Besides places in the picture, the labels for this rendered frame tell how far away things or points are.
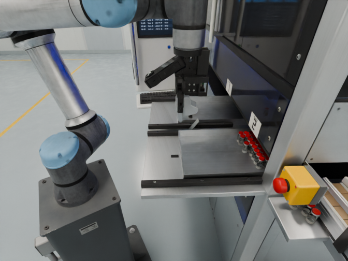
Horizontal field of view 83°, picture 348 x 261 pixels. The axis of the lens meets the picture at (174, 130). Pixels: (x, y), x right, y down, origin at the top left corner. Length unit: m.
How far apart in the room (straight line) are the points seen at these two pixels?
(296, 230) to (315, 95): 0.36
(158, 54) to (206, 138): 0.76
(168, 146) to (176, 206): 0.94
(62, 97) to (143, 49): 0.79
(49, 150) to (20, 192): 1.52
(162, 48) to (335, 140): 1.10
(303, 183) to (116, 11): 0.53
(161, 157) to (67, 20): 0.53
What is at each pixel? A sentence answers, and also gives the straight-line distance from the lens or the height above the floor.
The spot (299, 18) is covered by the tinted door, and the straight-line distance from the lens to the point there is 0.62.
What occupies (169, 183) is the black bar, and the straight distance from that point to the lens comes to 0.66.
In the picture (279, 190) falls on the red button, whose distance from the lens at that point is 0.58.
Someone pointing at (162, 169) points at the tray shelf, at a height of 0.88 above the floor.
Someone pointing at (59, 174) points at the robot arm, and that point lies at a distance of 0.73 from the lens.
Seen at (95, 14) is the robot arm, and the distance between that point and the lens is 0.39.
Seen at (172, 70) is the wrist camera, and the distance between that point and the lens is 0.51.
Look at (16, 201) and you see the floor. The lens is 2.16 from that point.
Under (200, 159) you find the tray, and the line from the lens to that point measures 0.77.
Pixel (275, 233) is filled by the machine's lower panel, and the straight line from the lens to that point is 0.94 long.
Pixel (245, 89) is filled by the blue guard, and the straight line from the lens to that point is 0.84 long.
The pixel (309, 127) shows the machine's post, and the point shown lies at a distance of 0.58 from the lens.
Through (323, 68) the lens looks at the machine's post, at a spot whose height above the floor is 1.28.
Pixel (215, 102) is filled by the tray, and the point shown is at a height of 0.88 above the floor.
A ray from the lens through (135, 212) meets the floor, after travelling 1.69.
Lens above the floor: 1.40
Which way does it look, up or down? 35 degrees down
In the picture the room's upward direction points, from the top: straight up
